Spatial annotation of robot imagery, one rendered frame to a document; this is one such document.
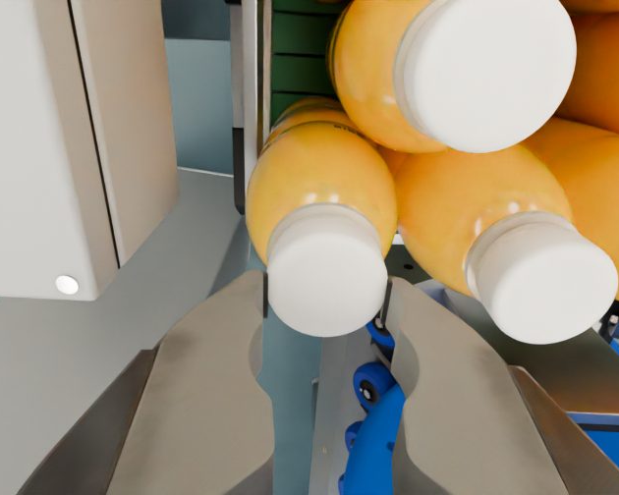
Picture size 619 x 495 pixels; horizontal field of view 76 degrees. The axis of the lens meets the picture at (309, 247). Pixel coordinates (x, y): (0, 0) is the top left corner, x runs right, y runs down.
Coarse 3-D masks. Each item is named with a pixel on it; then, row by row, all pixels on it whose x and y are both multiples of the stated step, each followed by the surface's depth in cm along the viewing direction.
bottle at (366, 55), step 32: (352, 0) 19; (384, 0) 12; (416, 0) 12; (352, 32) 14; (384, 32) 12; (416, 32) 11; (352, 64) 14; (384, 64) 12; (352, 96) 14; (384, 96) 13; (384, 128) 14; (416, 128) 12
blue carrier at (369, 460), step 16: (384, 400) 29; (400, 400) 29; (368, 416) 27; (384, 416) 27; (400, 416) 27; (368, 432) 26; (384, 432) 26; (592, 432) 27; (608, 432) 27; (352, 448) 26; (368, 448) 25; (384, 448) 25; (608, 448) 26; (352, 464) 24; (368, 464) 24; (384, 464) 24; (352, 480) 23; (368, 480) 23; (384, 480) 23
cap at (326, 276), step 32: (320, 224) 12; (352, 224) 13; (288, 256) 12; (320, 256) 12; (352, 256) 12; (288, 288) 12; (320, 288) 12; (352, 288) 12; (384, 288) 12; (288, 320) 13; (320, 320) 13; (352, 320) 13
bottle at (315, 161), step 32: (320, 96) 28; (288, 128) 20; (320, 128) 17; (352, 128) 19; (288, 160) 15; (320, 160) 15; (352, 160) 15; (256, 192) 16; (288, 192) 14; (320, 192) 14; (352, 192) 14; (384, 192) 15; (256, 224) 16; (288, 224) 14; (384, 224) 15; (384, 256) 16
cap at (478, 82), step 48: (480, 0) 9; (528, 0) 9; (432, 48) 9; (480, 48) 9; (528, 48) 9; (576, 48) 9; (432, 96) 10; (480, 96) 10; (528, 96) 10; (480, 144) 10
